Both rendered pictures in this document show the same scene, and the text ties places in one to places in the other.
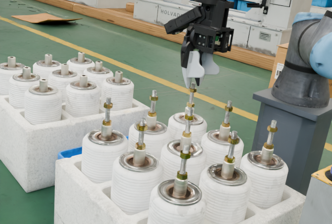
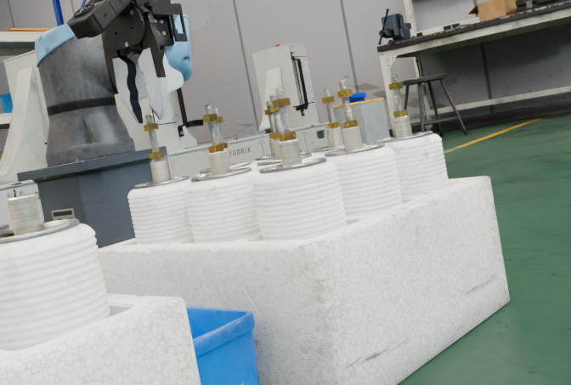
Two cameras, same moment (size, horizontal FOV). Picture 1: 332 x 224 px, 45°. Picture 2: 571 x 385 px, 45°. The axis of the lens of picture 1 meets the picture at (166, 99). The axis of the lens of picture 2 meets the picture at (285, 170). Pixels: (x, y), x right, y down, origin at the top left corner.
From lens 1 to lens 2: 1.26 m
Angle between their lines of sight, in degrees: 94
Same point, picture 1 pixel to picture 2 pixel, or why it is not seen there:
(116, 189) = (394, 182)
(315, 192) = (368, 116)
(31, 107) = (92, 269)
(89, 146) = (330, 166)
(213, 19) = not seen: outside the picture
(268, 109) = (109, 176)
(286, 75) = (96, 119)
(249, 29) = not seen: outside the picture
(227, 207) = not seen: hidden behind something
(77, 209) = (386, 275)
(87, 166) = (338, 210)
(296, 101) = (129, 145)
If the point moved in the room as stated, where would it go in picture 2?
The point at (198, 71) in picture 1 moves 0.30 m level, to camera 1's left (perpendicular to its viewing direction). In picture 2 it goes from (177, 78) to (163, 49)
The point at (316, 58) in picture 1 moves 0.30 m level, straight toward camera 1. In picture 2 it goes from (184, 50) to (358, 12)
